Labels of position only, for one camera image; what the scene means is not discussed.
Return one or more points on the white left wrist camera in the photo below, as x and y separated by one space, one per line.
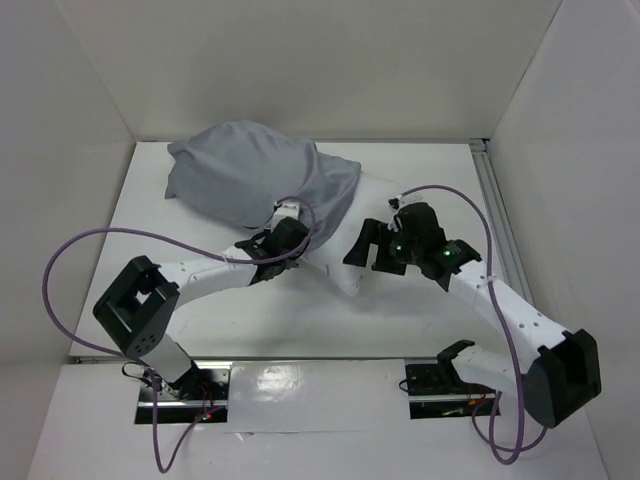
287 209

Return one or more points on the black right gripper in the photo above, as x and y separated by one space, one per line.
381 252

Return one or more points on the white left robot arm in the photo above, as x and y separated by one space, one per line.
136 309

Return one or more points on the grey pillowcase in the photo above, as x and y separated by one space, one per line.
236 171

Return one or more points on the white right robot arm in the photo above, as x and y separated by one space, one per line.
558 371

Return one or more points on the white pillow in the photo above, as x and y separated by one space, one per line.
370 201

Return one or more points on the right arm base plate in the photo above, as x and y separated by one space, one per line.
436 391

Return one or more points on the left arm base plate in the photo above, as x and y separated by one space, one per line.
208 398

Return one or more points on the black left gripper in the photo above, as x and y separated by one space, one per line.
290 262

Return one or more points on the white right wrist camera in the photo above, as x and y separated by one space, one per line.
398 202

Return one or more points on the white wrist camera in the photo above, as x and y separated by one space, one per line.
287 209
398 202

